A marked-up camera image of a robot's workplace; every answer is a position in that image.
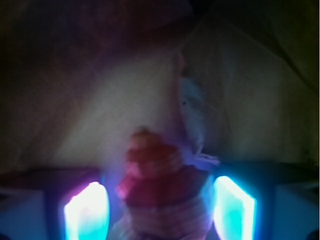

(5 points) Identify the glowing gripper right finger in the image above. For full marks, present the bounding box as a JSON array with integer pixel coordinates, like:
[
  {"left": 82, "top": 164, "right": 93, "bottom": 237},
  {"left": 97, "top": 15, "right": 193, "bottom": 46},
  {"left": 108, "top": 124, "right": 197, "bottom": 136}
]
[{"left": 212, "top": 164, "right": 276, "bottom": 240}]

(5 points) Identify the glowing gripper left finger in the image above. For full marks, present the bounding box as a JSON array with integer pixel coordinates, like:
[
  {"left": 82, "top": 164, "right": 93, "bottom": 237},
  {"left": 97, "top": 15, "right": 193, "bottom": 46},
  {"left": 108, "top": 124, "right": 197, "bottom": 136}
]
[{"left": 44, "top": 172, "right": 111, "bottom": 240}]

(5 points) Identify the orange spiral conch shell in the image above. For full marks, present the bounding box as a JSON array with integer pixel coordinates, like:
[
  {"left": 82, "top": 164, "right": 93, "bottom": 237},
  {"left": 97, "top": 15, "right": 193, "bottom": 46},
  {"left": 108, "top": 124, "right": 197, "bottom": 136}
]
[{"left": 113, "top": 128, "right": 214, "bottom": 240}]

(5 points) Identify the brown paper bag tray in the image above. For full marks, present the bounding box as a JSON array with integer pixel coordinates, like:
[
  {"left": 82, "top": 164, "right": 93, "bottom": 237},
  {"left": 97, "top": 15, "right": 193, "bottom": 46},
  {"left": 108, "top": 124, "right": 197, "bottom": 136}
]
[{"left": 0, "top": 0, "right": 320, "bottom": 175}]

